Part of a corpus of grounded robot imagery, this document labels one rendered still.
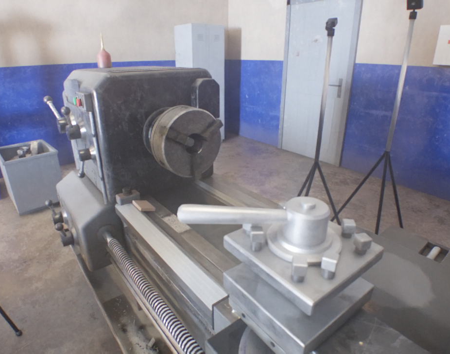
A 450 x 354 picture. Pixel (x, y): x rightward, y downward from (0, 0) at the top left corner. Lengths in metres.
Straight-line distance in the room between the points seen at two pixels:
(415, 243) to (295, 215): 0.68
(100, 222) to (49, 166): 1.96
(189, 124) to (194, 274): 0.49
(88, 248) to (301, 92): 3.69
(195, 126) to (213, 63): 3.75
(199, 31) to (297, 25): 1.38
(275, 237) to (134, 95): 0.85
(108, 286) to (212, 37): 3.95
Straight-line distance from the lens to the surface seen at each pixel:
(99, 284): 1.53
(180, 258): 0.87
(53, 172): 3.19
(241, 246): 0.41
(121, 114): 1.12
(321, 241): 0.41
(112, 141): 1.13
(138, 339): 1.26
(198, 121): 1.03
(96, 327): 1.91
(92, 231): 1.27
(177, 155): 1.01
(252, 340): 0.54
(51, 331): 1.99
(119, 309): 1.38
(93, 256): 1.32
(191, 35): 4.54
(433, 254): 1.01
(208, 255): 0.89
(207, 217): 0.38
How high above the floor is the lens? 1.38
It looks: 23 degrees down
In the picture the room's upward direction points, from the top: straight up
